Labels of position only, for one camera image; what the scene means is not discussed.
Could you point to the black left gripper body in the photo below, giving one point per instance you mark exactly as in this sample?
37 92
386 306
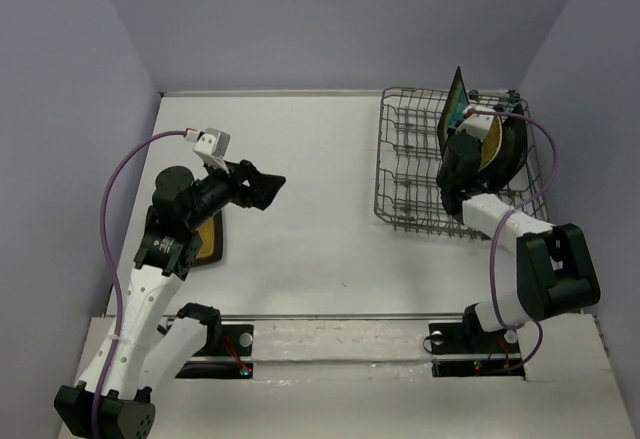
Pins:
216 192

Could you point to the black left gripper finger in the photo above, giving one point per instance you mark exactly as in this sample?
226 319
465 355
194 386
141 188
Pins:
263 189
243 172

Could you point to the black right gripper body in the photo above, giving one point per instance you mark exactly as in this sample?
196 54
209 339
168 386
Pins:
441 178

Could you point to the black floral square plate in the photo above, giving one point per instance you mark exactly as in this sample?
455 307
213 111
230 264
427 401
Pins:
511 155

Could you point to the green yellow woven-pattern plate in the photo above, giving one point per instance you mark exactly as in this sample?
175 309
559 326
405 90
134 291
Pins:
492 144

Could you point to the black plate with green centre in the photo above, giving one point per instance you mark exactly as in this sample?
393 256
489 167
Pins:
452 114

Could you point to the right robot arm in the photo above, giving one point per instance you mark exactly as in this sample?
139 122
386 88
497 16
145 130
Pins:
537 270

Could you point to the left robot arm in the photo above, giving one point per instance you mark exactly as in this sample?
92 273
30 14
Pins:
113 397

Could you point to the black plate with yellow centre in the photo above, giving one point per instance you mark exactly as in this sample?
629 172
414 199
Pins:
212 241

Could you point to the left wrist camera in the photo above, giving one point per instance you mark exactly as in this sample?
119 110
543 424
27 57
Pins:
211 146

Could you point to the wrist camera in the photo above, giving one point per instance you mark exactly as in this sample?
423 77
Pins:
470 120
211 146

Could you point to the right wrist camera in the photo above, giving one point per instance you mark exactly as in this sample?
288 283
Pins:
470 120

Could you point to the grey wire dish rack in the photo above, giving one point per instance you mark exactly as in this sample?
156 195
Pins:
408 159

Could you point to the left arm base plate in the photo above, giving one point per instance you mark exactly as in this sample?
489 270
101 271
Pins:
229 359

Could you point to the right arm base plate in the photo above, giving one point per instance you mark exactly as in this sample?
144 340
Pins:
455 355

